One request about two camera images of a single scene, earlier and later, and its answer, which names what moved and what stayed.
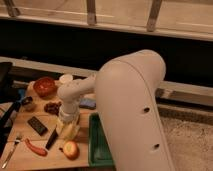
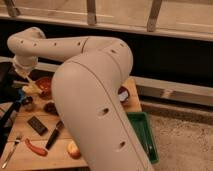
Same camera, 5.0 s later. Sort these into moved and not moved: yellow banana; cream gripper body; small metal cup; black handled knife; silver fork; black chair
Moved: cream gripper body; yellow banana
Not moved: black handled knife; small metal cup; silver fork; black chair
